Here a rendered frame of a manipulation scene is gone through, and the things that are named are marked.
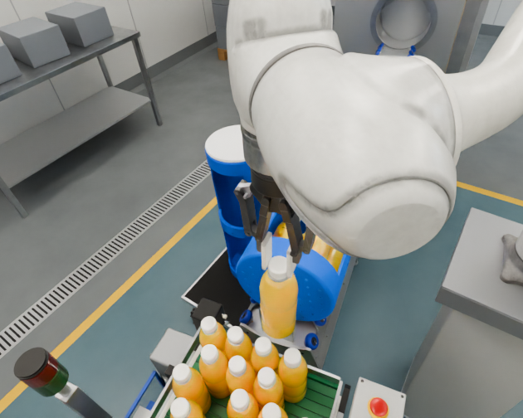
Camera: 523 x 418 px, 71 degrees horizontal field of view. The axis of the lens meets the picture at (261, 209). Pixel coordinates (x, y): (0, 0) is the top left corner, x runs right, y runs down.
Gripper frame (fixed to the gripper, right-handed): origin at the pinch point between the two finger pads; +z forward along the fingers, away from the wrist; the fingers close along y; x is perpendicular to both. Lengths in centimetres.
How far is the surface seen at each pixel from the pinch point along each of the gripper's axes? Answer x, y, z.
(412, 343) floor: -74, -47, 144
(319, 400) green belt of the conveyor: 1, -12, 56
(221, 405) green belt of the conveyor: 12, 12, 56
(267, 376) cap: 7.4, -0.2, 34.8
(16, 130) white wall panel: -141, 319, 135
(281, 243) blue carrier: -20.1, 7.2, 22.7
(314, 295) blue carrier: -15.4, -3.5, 33.7
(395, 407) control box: 2.8, -27.0, 35.0
